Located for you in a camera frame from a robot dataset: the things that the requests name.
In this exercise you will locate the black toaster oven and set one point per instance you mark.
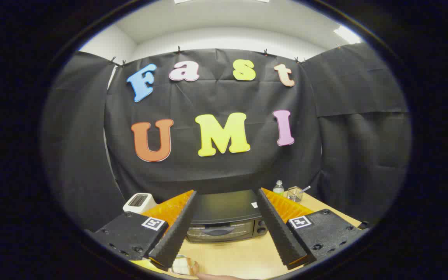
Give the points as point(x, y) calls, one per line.
point(224, 210)

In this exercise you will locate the clear plastic bottle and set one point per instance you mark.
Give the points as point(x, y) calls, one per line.
point(278, 189)

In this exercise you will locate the ceiling light panel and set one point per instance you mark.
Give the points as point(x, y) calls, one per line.
point(346, 34)

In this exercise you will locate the white pop-up toaster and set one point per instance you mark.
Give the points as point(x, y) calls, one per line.
point(138, 202)

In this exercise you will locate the white bread sandwich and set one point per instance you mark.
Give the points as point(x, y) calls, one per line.
point(182, 265)

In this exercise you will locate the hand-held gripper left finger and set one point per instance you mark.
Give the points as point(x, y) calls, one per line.
point(177, 229)

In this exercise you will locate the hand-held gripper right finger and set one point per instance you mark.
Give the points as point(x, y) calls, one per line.
point(278, 229)

